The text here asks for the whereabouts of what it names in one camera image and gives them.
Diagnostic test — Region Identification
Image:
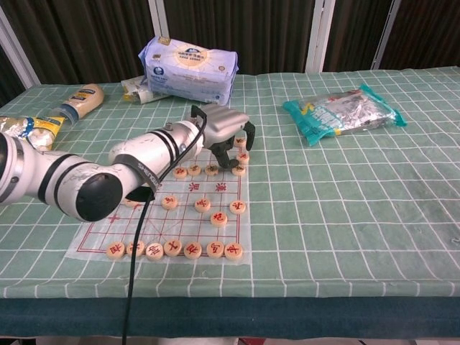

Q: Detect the blue white tissue pack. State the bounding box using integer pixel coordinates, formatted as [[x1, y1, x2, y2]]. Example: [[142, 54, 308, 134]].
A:
[[138, 35, 239, 106]]

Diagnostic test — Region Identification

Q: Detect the mayonnaise squeeze bottle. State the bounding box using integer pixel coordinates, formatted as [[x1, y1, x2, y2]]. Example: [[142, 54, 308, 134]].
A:
[[48, 83, 105, 121]]

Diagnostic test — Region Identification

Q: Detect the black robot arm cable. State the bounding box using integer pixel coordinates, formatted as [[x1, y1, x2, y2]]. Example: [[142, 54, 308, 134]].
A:
[[121, 104, 209, 345]]

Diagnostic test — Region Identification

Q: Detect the small crumpled paper packet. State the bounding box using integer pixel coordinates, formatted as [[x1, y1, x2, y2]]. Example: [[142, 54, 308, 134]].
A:
[[120, 74, 170, 105]]

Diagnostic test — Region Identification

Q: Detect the yellow marshmallow bag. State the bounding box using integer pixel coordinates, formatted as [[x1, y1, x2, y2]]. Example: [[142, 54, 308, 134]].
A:
[[0, 114, 65, 152]]

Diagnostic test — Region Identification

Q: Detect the clear plastic xiangqi board sheet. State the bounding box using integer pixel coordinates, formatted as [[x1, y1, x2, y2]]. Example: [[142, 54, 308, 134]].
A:
[[65, 136, 252, 266]]

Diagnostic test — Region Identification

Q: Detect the dark slatted partition panel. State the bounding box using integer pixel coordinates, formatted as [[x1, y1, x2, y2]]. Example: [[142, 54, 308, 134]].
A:
[[322, 0, 395, 73], [0, 45, 27, 109], [0, 0, 159, 87], [163, 0, 318, 75], [379, 0, 460, 70]]

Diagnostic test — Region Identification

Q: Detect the green checked tablecloth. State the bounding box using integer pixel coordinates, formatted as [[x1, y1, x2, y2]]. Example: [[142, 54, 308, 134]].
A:
[[0, 66, 460, 339]]

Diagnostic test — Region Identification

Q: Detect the teal silver snack bag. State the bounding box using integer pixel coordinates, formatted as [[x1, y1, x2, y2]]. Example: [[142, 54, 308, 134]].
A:
[[282, 84, 409, 147]]

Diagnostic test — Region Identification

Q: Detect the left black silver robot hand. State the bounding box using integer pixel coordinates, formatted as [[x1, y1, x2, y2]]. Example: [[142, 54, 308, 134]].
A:
[[201, 104, 257, 170]]

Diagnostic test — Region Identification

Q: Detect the white partition frame post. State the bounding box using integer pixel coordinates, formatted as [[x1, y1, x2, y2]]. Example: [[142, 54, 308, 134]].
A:
[[371, 0, 403, 71], [305, 0, 337, 75], [0, 9, 40, 89], [148, 0, 170, 40]]

